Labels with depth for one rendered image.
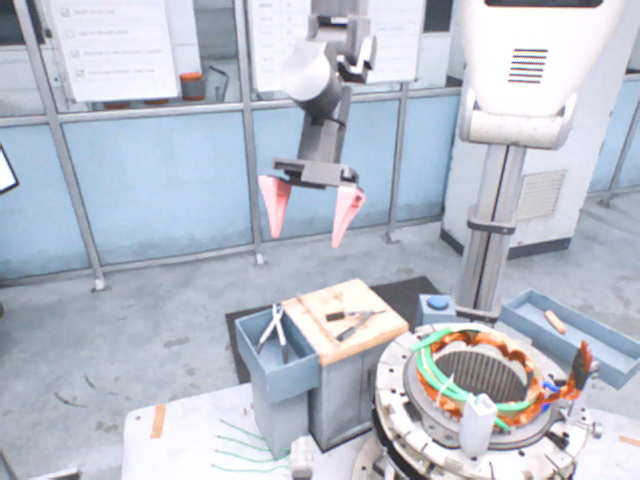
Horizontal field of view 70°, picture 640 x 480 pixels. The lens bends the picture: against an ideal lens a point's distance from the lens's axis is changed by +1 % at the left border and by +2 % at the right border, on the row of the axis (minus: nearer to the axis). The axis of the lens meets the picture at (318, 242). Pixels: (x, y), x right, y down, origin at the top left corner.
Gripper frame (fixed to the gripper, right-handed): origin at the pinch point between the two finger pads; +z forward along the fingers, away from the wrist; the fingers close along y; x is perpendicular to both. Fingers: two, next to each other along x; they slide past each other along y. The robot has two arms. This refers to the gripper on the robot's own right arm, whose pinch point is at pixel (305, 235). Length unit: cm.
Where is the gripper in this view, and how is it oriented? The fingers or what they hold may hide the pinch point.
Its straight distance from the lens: 59.0
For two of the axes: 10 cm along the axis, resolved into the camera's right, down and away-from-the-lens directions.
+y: 9.4, 1.7, -3.0
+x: 2.9, 0.5, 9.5
